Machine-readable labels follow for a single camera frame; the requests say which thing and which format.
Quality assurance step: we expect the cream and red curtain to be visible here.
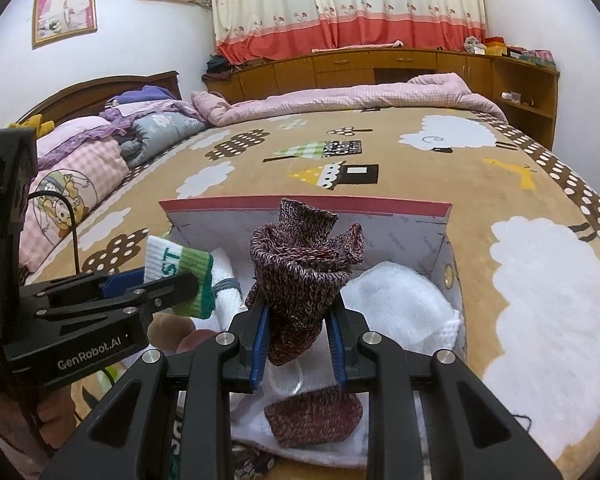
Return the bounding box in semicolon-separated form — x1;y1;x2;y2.
209;0;488;66

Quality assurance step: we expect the framed wall picture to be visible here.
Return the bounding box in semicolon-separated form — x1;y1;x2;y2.
32;0;98;50

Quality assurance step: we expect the grey blue padded quilt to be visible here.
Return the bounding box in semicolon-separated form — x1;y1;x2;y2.
117;112;206;168

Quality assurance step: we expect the black cable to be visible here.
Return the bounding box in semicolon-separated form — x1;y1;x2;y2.
27;192;83;277

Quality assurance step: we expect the dark wooden headboard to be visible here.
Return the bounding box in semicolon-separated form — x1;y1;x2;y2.
17;71;183;126

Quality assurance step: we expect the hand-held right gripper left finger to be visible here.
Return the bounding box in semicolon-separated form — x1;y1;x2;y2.
40;292;273;480

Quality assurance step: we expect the pink makeup sponge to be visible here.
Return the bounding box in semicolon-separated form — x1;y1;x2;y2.
180;332;217;357

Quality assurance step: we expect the maroon knit sock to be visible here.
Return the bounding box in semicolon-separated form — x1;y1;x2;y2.
264;386;365;448
244;199;366;367

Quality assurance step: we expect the folded quilts pile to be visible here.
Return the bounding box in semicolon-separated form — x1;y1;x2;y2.
35;100;208;171

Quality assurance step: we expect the green and white sock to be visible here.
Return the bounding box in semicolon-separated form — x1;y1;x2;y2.
144;234;215;320

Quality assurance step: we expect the person's left hand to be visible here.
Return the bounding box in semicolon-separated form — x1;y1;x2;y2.
36;384;95;452

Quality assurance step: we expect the pink checked quilt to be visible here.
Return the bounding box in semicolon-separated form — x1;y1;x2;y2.
191;72;506;128

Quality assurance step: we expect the pink plaid cartoon pillow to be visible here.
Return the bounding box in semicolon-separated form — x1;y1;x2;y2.
17;137;131;271

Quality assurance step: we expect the yellow plush toy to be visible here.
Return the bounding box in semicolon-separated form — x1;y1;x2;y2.
10;115;56;137

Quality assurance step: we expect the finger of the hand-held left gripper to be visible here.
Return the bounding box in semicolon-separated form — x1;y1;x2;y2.
20;267;146;311
35;272;203;326

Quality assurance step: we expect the dark clothes pile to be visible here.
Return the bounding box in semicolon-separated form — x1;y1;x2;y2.
202;55;238;82

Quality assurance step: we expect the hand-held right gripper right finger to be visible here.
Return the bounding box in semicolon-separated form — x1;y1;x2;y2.
327;305;571;480

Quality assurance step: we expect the long wooden cabinet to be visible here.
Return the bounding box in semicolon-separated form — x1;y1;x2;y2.
202;47;561;151

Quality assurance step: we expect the red cardboard shoe box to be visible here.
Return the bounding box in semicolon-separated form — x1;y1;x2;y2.
159;197;463;471

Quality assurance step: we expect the pile of small colourful boxes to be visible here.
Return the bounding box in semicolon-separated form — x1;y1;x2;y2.
462;35;556;65

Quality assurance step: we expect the tan printed blanket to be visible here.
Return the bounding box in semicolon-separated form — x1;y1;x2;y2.
20;105;600;480

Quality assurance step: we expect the white cloth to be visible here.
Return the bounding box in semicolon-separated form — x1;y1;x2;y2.
340;260;461;361

